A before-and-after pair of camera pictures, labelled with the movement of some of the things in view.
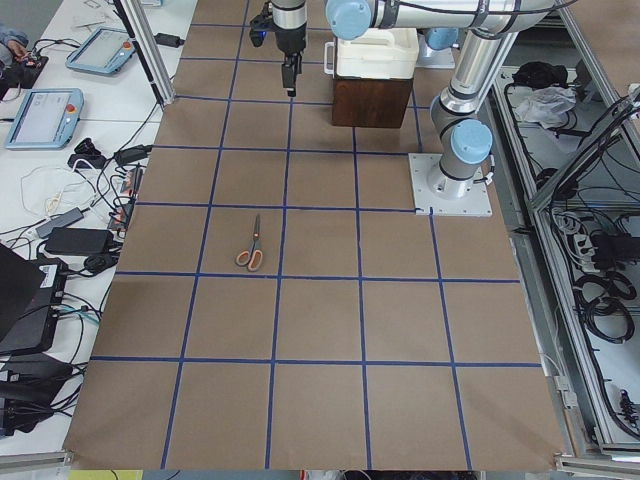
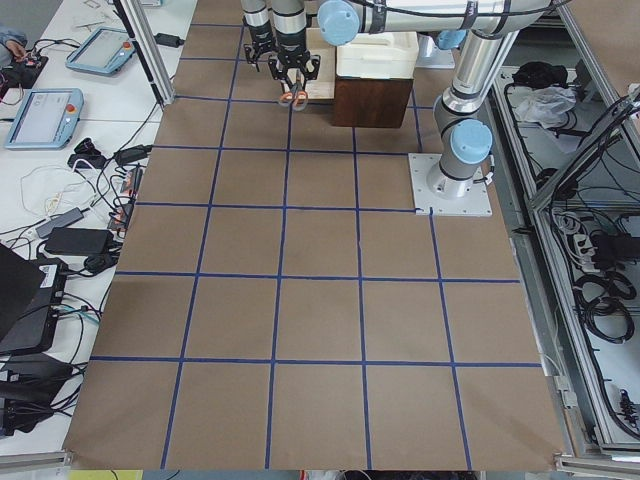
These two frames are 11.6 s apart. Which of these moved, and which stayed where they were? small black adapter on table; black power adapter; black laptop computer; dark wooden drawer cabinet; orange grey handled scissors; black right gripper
Moved: black right gripper; orange grey handled scissors
Stayed: small black adapter on table; black power adapter; black laptop computer; dark wooden drawer cabinet
